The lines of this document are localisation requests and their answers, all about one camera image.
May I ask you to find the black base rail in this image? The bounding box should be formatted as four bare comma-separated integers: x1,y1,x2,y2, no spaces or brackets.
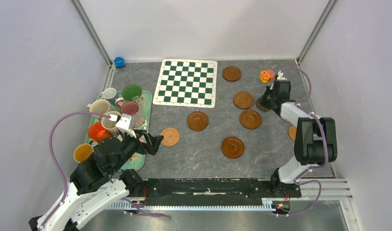
126,178,302,206

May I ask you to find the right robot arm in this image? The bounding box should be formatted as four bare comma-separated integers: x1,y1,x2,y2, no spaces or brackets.
259,79,338,196

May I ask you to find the plain orange cork coaster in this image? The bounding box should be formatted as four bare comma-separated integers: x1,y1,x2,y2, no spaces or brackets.
288,126,297,141

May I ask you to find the brown wooden far coaster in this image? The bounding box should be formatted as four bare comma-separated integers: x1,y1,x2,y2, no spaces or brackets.
222,66,242,82

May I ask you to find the blue toy block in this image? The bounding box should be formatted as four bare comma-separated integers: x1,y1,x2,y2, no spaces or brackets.
114,57,126,68

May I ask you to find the yellow interior mug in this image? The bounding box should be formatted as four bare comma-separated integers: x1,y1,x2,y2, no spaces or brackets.
74,143,93,163

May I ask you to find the beige mug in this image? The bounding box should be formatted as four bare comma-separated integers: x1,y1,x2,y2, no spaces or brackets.
87,99,113,115

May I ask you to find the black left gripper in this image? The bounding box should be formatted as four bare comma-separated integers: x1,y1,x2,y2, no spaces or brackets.
111,128,164,173

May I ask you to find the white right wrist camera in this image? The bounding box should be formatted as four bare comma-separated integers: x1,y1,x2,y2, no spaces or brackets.
275,71,288,80

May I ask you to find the green white chessboard mat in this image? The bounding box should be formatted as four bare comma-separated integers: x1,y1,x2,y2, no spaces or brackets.
152,59,218,108

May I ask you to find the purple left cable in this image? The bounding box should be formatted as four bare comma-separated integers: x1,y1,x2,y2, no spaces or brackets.
36,111,118,231

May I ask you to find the cream ceramic mug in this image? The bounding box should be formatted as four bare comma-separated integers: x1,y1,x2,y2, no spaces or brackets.
101,111,122,137

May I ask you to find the pink ghost pattern mug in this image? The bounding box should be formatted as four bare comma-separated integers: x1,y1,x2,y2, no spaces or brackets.
120,101,145,128

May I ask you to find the dark walnut coaster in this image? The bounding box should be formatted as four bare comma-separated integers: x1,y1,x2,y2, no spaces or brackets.
255,97,271,112

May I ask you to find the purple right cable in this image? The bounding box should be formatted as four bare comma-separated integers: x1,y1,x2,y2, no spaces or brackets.
272,67,330,218

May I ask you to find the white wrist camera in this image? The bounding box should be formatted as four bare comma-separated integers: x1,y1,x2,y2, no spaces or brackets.
275,71,288,80
109,114,137,138

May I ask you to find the purple cable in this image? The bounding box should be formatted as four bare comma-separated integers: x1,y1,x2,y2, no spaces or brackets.
272,67,330,218
36,111,118,231

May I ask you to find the orange mug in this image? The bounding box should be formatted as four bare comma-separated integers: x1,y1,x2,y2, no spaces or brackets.
88,122,113,144

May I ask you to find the orange pink toy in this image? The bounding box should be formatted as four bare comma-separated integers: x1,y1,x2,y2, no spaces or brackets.
259,69,276,83

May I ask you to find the grey white mug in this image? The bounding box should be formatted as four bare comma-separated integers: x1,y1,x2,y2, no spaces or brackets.
99,88,119,104

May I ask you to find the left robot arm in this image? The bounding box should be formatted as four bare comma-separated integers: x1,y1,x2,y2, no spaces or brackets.
28,129,164,231

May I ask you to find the brown wooden ridged coaster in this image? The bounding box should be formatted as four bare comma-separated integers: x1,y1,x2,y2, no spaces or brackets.
221,136,245,159
233,91,254,110
239,110,262,129
187,111,209,131

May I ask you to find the green interior cartoon mug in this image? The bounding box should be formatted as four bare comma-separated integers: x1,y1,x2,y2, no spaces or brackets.
122,84,147,110

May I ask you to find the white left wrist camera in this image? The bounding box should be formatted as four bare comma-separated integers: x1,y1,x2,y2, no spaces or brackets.
109,114,137,138

